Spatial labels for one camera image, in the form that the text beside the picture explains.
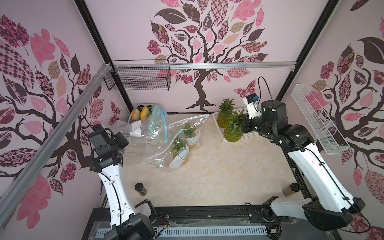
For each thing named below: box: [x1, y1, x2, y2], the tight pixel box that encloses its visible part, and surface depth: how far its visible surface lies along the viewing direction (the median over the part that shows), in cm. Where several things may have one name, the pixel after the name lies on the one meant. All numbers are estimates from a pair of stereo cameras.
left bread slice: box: [132, 108, 141, 121], surface depth 94 cm
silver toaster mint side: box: [128, 103, 163, 133], surface depth 87 cm
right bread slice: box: [140, 106, 150, 121], surface depth 94 cm
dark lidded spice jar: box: [134, 182, 148, 197], surface depth 76 cm
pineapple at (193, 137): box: [182, 122, 201, 146], surface depth 89 cm
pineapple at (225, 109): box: [217, 97, 235, 129], surface depth 100 cm
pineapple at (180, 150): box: [168, 136, 190, 169], surface depth 81 cm
